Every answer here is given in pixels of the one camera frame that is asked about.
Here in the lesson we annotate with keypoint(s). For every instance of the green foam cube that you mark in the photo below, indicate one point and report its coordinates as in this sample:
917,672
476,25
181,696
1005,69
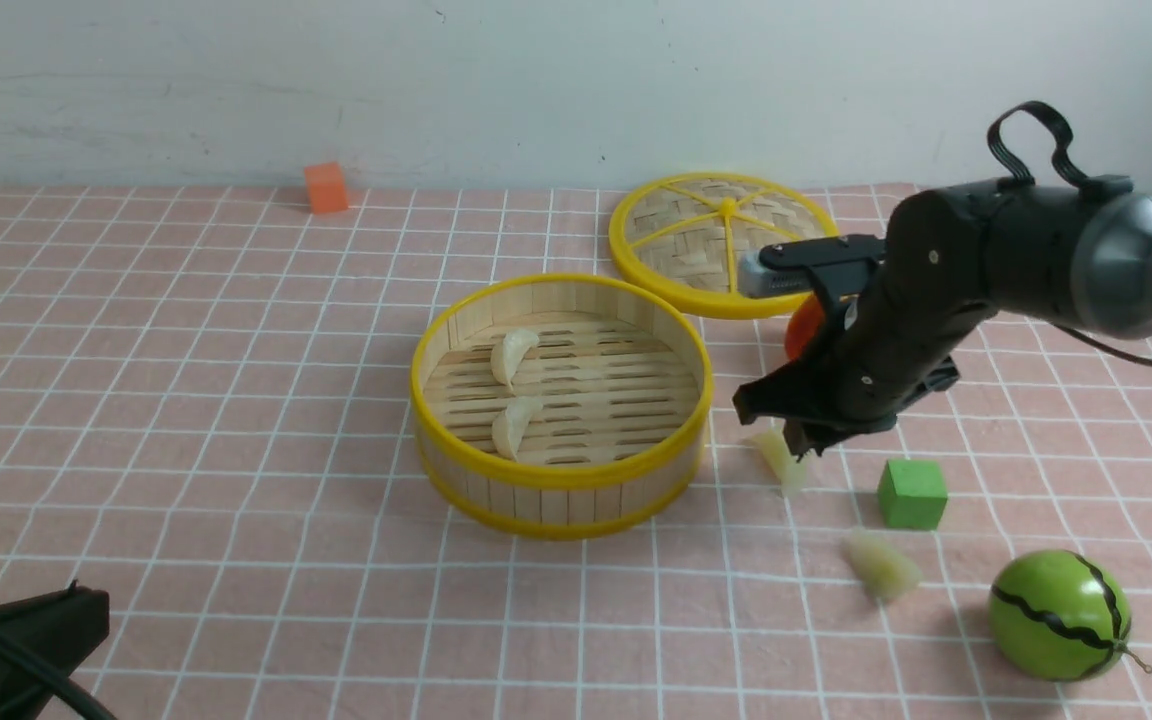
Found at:
912,494

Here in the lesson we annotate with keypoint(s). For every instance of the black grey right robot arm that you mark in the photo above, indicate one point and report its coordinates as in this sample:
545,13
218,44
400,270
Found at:
1083,265

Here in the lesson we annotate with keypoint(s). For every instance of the orange yellow toy pear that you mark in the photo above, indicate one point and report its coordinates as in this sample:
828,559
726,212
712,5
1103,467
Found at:
802,327

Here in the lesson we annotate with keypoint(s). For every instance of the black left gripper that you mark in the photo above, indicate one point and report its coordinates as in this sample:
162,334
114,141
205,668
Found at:
43,640

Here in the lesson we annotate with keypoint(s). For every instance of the greenish dumpling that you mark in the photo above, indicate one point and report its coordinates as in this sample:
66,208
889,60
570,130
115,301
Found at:
794,473
885,572

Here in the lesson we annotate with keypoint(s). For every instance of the white dumpling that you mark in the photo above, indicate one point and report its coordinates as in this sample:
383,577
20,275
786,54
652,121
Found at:
510,426
508,353

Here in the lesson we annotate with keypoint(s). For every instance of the green toy watermelon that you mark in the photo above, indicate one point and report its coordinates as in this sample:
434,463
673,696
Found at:
1057,616

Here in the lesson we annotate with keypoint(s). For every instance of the bamboo steamer tray yellow rim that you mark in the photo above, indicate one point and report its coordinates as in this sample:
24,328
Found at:
626,385

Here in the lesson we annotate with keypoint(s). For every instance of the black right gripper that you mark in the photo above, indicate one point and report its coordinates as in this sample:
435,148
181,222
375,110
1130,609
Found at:
869,357

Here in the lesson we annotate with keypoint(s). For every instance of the pink checkered tablecloth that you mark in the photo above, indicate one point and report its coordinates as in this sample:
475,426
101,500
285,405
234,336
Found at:
203,410

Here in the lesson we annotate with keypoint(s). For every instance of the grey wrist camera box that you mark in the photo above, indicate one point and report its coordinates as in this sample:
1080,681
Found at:
783,270

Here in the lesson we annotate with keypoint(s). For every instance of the orange foam cube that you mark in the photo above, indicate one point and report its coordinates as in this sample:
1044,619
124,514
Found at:
326,188

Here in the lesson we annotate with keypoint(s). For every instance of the woven bamboo steamer lid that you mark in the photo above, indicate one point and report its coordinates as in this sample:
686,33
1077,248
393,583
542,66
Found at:
682,238

